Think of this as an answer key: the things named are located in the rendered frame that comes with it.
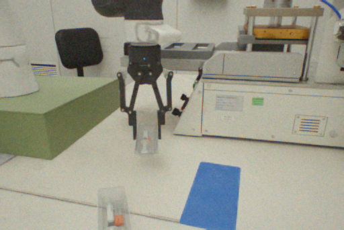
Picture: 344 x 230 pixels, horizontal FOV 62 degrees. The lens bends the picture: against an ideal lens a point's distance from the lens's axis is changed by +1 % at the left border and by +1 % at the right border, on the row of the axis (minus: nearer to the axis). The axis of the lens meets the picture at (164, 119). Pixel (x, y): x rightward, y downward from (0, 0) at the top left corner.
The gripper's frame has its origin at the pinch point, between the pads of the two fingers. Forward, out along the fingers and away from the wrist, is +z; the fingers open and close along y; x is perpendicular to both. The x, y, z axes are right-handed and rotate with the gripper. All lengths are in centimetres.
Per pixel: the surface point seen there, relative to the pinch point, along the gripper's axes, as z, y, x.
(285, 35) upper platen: -21.0, -37.5, -10.7
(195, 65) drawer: -12.3, -14.2, -16.0
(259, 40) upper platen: -19.5, -31.0, -12.4
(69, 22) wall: -17, 76, -215
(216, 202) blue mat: 8.2, -14.0, 20.4
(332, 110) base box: -2.8, -48.0, -1.1
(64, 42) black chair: -3, 71, -176
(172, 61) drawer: -13.3, -7.5, -17.8
